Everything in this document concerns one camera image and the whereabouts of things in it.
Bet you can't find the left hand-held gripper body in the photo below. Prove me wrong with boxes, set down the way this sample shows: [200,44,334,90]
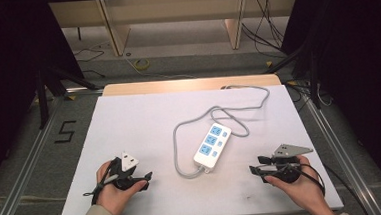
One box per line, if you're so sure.
[105,151,143,193]

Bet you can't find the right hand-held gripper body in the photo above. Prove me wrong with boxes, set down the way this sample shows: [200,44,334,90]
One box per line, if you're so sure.
[264,141,316,186]

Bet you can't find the person's right hand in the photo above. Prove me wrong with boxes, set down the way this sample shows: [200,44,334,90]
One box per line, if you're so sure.
[263,152,333,215]

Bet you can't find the person's left hand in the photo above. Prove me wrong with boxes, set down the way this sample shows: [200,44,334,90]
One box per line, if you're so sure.
[95,157,150,215]

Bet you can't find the white table board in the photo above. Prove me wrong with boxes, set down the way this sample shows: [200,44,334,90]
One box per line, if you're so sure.
[50,81,345,215]

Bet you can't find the white power strip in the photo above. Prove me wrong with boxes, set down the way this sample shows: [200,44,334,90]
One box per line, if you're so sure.
[191,121,236,175]

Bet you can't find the black metal stand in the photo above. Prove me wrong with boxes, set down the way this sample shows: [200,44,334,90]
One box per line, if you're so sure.
[260,39,324,113]
[34,59,102,131]

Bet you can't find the yellow tape roll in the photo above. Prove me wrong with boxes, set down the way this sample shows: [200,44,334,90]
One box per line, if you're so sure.
[132,57,151,72]

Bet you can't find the black curtain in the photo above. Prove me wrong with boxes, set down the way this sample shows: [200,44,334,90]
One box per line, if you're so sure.
[277,0,381,213]
[0,0,91,193]

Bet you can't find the beige wooden desk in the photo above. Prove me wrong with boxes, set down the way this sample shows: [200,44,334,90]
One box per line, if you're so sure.
[48,0,303,62]

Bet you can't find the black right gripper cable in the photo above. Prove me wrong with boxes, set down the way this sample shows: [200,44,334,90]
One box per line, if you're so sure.
[296,158,369,215]

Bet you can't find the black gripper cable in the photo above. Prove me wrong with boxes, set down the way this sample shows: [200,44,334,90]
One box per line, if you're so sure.
[81,157,122,207]
[296,158,369,215]

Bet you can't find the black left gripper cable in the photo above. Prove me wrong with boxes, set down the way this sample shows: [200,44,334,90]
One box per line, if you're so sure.
[81,157,122,207]

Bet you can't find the grey power strip cable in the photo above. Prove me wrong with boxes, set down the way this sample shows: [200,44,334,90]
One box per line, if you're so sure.
[168,82,276,181]

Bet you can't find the aluminium floor rail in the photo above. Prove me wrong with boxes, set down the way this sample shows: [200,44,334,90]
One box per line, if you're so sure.
[0,89,111,215]
[285,75,381,215]

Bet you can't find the white floor cable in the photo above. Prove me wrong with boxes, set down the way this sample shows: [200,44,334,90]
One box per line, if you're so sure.
[123,51,199,83]

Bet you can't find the thin black floor cable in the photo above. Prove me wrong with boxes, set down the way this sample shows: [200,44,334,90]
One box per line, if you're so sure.
[73,47,108,80]

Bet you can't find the black floor cables bundle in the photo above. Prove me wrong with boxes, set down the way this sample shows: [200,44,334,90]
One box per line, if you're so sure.
[239,0,289,62]

